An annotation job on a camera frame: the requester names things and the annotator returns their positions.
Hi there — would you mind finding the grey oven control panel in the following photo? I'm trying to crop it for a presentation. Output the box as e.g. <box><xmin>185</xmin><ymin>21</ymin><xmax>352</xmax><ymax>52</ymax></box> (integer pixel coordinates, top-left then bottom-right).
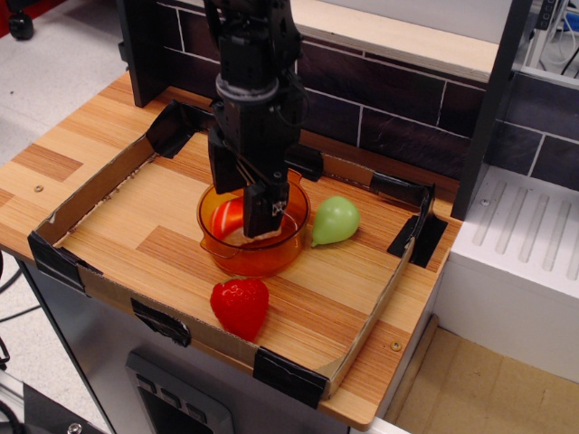
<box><xmin>126</xmin><ymin>353</ymin><xmax>234</xmax><ymax>433</ymax></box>

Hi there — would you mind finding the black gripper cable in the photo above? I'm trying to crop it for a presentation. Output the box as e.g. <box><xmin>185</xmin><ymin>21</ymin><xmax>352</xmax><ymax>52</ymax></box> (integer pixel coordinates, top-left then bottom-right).
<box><xmin>271</xmin><ymin>67</ymin><xmax>311</xmax><ymax>132</ymax></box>

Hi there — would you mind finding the cardboard fence with black tape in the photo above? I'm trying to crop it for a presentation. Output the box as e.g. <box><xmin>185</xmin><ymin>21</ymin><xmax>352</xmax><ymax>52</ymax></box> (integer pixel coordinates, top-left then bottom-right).
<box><xmin>28</xmin><ymin>101</ymin><xmax>447</xmax><ymax>407</ymax></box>

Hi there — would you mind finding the salmon nigiri sushi toy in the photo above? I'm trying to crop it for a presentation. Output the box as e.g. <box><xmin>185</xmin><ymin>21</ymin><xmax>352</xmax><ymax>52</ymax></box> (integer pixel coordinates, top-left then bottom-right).
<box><xmin>210</xmin><ymin>197</ymin><xmax>282</xmax><ymax>246</ymax></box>

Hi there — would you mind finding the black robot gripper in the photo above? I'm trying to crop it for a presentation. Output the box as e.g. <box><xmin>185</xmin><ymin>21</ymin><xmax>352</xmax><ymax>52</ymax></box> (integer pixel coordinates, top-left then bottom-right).
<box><xmin>208</xmin><ymin>85</ymin><xmax>308</xmax><ymax>237</ymax></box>

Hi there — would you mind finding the red toy strawberry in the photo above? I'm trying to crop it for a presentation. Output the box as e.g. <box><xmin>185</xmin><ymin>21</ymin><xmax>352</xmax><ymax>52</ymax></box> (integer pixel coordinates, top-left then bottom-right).
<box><xmin>210</xmin><ymin>278</ymin><xmax>270</xmax><ymax>342</ymax></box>

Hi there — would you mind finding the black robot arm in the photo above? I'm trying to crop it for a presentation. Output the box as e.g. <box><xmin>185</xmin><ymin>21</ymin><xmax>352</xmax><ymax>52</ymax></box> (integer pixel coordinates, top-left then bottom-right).
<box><xmin>204</xmin><ymin>1</ymin><xmax>307</xmax><ymax>238</ymax></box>

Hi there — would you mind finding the orange transparent plastic pot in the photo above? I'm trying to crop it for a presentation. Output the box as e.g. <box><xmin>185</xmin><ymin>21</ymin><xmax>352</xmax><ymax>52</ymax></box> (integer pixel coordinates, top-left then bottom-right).
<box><xmin>196</xmin><ymin>170</ymin><xmax>310</xmax><ymax>278</ymax></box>

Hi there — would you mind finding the green toy pear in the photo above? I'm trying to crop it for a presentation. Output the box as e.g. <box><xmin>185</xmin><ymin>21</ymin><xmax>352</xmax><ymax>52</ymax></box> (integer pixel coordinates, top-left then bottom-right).
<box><xmin>311</xmin><ymin>196</ymin><xmax>361</xmax><ymax>248</ymax></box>

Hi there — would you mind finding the white toy sink drainboard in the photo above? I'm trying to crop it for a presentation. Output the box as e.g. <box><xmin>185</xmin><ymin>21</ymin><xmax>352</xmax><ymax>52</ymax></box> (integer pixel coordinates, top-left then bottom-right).
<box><xmin>434</xmin><ymin>166</ymin><xmax>578</xmax><ymax>382</ymax></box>

